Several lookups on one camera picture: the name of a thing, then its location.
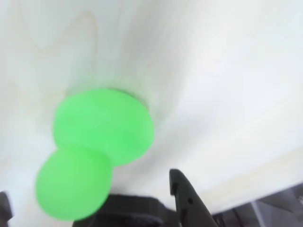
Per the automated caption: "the green rubber duck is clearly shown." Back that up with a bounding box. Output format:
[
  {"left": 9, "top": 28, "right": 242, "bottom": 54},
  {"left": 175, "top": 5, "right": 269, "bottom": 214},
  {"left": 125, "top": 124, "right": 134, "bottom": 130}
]
[{"left": 35, "top": 87, "right": 156, "bottom": 222}]

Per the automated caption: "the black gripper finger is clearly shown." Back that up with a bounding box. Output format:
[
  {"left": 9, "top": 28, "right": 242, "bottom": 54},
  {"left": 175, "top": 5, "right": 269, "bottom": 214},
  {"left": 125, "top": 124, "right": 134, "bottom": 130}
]
[
  {"left": 0, "top": 191, "right": 14, "bottom": 222},
  {"left": 169, "top": 168, "right": 217, "bottom": 227}
]

